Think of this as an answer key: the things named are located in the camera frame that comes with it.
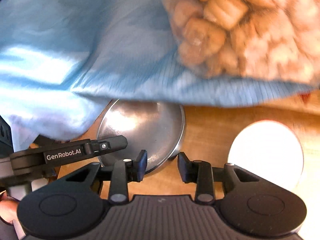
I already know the deep steel bowl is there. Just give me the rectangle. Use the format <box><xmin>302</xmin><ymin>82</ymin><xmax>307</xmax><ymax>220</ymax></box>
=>
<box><xmin>97</xmin><ymin>99</ymin><xmax>185</xmax><ymax>174</ymax></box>

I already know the red-rimmed white bowl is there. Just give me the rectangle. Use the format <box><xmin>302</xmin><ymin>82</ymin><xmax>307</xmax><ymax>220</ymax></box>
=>
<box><xmin>228</xmin><ymin>120</ymin><xmax>304</xmax><ymax>191</ymax></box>

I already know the person's left hand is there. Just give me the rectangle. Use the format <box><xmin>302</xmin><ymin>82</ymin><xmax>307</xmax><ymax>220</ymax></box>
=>
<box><xmin>0</xmin><ymin>194</ymin><xmax>18</xmax><ymax>224</ymax></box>

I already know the black plastic crate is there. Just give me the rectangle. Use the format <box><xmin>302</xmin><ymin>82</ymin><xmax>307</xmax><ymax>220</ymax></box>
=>
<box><xmin>0</xmin><ymin>116</ymin><xmax>14</xmax><ymax>159</ymax></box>

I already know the blue striped cloth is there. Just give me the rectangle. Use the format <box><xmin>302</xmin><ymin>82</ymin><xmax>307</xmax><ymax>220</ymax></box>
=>
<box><xmin>1</xmin><ymin>0</ymin><xmax>311</xmax><ymax>151</ymax></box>

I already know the clear bag of biscuits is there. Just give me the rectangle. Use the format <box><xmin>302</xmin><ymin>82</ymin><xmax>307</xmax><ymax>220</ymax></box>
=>
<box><xmin>161</xmin><ymin>0</ymin><xmax>319</xmax><ymax>85</ymax></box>

